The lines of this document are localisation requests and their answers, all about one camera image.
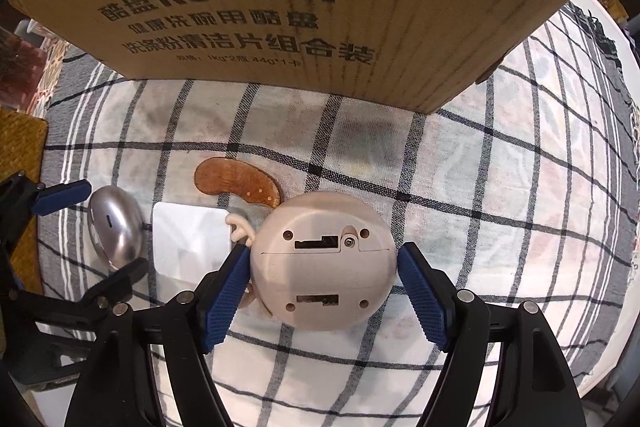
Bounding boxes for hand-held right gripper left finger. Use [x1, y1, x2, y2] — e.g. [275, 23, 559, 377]
[64, 244, 253, 427]

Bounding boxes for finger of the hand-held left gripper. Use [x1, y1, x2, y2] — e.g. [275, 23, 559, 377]
[82, 258, 150, 323]
[0, 172, 92, 258]

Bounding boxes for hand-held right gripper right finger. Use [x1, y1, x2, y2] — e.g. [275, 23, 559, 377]
[397, 242, 587, 427]

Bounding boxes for silver oval metal soap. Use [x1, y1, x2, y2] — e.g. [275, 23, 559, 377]
[87, 187, 143, 270]

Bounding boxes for round pink power strip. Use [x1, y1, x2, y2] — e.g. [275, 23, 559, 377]
[227, 192, 401, 333]

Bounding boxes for woven yellow tissue box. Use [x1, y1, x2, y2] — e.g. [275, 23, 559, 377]
[0, 107, 48, 298]

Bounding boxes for white power adapter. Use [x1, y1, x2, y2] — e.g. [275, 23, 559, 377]
[151, 202, 233, 283]

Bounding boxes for brown wooden comb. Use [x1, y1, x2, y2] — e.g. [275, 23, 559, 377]
[194, 158, 283, 209]

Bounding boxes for patterned table mat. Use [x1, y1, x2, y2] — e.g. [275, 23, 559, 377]
[30, 42, 68, 118]

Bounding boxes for glass vase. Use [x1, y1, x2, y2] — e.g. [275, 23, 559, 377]
[0, 24, 48, 108]

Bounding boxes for grey white checked tablecloth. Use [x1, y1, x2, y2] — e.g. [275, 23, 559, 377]
[37, 2, 640, 427]

